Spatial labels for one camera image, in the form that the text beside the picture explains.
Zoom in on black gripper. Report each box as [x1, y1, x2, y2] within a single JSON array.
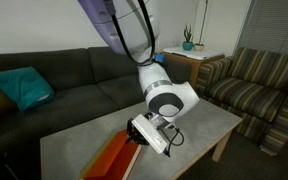
[[126, 118, 149, 145]]

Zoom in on orange book with yellow spine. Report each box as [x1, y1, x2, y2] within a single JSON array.
[[79, 130, 142, 180]]

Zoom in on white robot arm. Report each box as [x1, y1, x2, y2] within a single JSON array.
[[77, 0, 199, 147]]

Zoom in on dark grey fabric sofa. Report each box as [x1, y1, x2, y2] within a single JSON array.
[[0, 45, 192, 180]]

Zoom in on grey top coffee table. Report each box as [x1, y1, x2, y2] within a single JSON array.
[[40, 100, 241, 180]]

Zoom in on blue throw pillow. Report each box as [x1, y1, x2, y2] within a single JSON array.
[[154, 54, 164, 63]]

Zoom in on wooden side table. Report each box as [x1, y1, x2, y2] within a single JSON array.
[[163, 52, 224, 87]]

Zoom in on plant in teal pot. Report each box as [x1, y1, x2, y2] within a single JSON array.
[[182, 25, 193, 51]]

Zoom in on white board on side table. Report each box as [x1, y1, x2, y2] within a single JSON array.
[[163, 47, 223, 60]]

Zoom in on small white plant pot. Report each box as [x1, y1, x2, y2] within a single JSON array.
[[194, 0, 208, 51]]

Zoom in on teal throw pillow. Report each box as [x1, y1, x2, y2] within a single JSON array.
[[0, 66, 55, 111]]

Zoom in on striped armchair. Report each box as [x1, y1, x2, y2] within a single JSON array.
[[195, 47, 288, 156]]

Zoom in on window blinds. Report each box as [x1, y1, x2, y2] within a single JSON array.
[[238, 0, 288, 54]]

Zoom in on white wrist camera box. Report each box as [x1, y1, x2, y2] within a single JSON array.
[[132, 114, 167, 154]]

